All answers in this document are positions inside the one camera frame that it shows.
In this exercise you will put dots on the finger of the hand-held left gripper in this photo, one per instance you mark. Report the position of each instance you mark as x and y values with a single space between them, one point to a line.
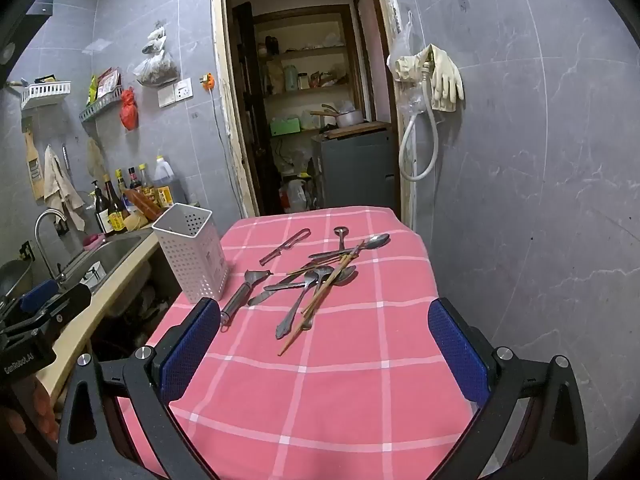
37 294
67 305

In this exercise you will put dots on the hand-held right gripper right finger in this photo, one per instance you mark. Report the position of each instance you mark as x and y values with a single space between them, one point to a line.
457 350

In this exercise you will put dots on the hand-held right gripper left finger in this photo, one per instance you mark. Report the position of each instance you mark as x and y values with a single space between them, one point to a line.
187 350

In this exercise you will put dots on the metal table knife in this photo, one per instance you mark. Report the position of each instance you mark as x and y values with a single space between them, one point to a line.
265 296

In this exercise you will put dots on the white perforated utensil holder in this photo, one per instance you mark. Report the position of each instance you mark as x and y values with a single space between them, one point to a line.
192 255

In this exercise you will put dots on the wooden chopstick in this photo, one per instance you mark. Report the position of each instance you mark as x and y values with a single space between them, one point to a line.
314 321
325 294
299 270
295 333

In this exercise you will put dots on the large metal spoon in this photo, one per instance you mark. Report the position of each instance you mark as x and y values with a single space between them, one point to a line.
376 241

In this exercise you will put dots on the small metal spoon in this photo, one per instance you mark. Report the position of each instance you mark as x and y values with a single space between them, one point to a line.
341 233

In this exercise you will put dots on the person's left hand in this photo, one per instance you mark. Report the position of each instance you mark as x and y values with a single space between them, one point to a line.
44 405

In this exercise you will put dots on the beige kitchen counter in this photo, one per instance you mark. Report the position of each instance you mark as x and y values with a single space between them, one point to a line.
82 322

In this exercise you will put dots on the grey metal pan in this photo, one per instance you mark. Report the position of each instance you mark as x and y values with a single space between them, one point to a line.
12 280

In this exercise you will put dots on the white cup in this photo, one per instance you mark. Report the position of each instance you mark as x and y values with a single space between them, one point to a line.
92 276

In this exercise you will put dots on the steel sink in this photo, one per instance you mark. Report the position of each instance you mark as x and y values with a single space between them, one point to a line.
105 255

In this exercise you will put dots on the chrome faucet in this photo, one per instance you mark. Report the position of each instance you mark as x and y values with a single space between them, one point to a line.
46 215

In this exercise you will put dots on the dark pump-top bottle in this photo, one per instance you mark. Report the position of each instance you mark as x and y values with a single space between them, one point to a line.
101 214

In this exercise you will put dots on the dark sauce bottle yellow label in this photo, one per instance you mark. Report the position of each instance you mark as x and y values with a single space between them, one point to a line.
116 212

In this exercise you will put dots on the beige pouch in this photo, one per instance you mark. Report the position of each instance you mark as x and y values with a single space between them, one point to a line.
135 221

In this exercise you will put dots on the beige towel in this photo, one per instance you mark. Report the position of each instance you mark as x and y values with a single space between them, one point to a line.
60 185

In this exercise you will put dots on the orange snack bag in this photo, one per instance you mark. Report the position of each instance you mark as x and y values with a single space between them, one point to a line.
142 203

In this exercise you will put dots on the wooden grater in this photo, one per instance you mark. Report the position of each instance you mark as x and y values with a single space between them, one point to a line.
34 167

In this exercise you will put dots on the yellow-cap sauce bottle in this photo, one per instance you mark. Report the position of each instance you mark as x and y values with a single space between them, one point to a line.
120 180

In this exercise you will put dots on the pink checkered tablecloth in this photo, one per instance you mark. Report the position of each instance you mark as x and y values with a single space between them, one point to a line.
320 385

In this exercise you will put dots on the hanging metal tool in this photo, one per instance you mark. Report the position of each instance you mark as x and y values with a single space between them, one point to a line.
64 156

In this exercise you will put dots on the black-cap sauce bottle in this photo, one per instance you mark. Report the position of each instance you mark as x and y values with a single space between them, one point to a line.
133 178

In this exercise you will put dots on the clear bottle yellow cap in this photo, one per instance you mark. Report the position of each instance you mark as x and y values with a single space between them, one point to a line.
145 180

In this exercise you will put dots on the beige cloth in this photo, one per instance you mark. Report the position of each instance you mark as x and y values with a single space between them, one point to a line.
95 157

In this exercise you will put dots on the large oil jug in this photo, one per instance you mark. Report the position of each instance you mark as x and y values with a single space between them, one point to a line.
165 177

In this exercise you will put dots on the white plastic bag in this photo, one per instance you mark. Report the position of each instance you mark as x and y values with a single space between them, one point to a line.
332 39
296 195

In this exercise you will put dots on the red plastic bag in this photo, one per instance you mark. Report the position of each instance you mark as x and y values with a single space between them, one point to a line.
128 110

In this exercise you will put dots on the grey cabinet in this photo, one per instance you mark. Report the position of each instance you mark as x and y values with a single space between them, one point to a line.
355 170

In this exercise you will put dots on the green snack packet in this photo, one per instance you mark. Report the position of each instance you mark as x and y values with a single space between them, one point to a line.
92 89

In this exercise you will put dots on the red snack packet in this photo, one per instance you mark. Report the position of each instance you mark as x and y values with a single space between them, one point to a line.
107 83

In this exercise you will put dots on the wooden cutting board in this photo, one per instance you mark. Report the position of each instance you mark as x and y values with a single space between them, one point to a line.
357 129

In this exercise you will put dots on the green box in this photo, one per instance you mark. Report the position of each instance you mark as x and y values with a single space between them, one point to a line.
285 126

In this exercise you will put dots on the dark wooden door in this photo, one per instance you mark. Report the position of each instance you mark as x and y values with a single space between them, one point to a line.
247 110

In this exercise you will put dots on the clear bag of dried goods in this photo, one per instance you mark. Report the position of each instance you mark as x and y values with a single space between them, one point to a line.
157 69

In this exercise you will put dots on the metal pot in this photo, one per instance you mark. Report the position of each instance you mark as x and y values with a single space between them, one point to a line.
348 118

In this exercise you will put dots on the black range hood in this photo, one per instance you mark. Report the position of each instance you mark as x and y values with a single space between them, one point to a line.
32 15

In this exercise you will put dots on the small white bag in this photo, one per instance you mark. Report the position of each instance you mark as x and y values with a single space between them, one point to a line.
155 40

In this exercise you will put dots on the wooden shelf unit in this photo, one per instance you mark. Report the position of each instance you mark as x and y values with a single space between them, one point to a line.
305 92

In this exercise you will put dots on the pale green jar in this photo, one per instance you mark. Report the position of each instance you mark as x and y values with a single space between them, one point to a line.
290 78

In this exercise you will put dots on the small glass jar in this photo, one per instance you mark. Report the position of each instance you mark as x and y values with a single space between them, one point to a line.
302 81

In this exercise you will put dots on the pile of food packets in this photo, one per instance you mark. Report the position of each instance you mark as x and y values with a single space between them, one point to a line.
325 80

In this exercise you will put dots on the clear plastic bag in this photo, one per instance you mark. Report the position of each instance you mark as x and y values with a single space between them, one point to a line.
406 40

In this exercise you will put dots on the black wall outlet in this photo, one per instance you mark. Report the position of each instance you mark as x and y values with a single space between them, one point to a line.
62 228

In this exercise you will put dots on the grey wall rack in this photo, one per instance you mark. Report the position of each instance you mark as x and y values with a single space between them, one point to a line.
100 105

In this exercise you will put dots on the white wall basket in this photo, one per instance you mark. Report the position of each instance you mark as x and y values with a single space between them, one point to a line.
45 93

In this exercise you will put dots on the white wall switch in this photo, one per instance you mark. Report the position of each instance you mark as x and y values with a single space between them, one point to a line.
166 96

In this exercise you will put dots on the worn door frame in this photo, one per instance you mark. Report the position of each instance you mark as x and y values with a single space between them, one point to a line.
219 110

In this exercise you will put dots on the white wall socket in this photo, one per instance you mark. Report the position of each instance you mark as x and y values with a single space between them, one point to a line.
183 89

